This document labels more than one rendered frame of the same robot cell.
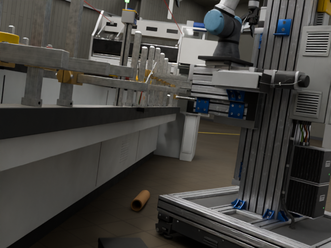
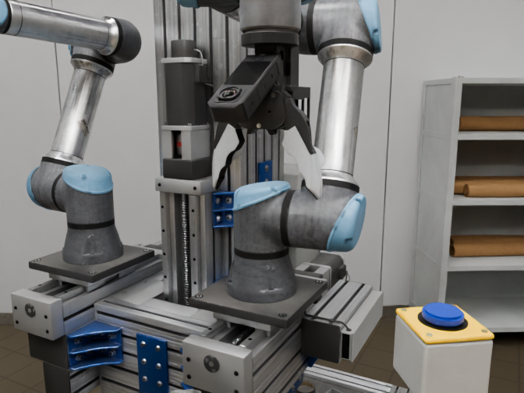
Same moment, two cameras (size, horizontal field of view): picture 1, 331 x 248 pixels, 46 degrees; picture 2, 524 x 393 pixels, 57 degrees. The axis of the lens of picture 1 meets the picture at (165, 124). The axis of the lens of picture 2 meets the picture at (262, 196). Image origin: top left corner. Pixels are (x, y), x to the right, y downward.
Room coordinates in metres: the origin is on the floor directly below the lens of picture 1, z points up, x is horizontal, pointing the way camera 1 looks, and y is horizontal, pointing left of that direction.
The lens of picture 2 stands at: (2.44, 0.66, 1.44)
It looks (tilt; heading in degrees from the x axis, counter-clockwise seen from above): 11 degrees down; 254
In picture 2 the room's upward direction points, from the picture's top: straight up
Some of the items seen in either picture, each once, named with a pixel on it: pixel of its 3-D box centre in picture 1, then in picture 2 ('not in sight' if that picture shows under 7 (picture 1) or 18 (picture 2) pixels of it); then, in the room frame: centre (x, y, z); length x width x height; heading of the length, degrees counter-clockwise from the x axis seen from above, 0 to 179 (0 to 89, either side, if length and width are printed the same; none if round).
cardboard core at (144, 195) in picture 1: (141, 200); not in sight; (2.73, 0.10, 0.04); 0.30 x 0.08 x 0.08; 172
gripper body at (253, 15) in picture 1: (252, 16); not in sight; (2.87, -0.52, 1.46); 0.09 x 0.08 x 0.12; 47
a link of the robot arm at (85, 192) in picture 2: not in sight; (87, 192); (2.54, -0.63, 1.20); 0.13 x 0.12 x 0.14; 130
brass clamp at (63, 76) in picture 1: (70, 77); not in sight; (1.43, 0.37, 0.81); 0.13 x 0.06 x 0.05; 172
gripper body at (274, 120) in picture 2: not in sight; (272, 85); (2.26, 0.06, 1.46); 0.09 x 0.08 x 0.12; 47
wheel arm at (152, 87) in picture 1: (143, 86); not in sight; (2.43, 0.17, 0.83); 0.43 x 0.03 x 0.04; 82
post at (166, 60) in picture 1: (163, 83); not in sight; (3.64, 0.07, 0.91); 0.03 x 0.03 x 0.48; 82
